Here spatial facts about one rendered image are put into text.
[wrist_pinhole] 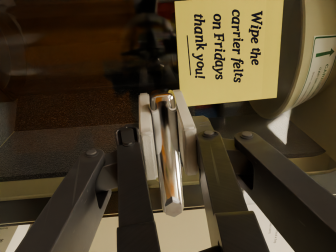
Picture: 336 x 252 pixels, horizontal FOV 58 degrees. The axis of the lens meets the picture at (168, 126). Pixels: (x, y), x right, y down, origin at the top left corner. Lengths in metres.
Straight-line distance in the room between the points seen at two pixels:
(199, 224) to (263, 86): 0.69
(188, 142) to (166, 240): 0.78
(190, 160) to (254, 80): 0.10
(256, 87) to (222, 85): 0.03
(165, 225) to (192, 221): 0.08
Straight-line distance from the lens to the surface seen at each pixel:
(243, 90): 0.24
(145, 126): 0.17
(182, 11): 0.22
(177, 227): 0.90
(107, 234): 0.91
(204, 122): 0.18
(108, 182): 0.16
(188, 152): 0.17
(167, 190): 0.21
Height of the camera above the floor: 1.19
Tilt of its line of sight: 3 degrees up
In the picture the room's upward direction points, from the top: 86 degrees clockwise
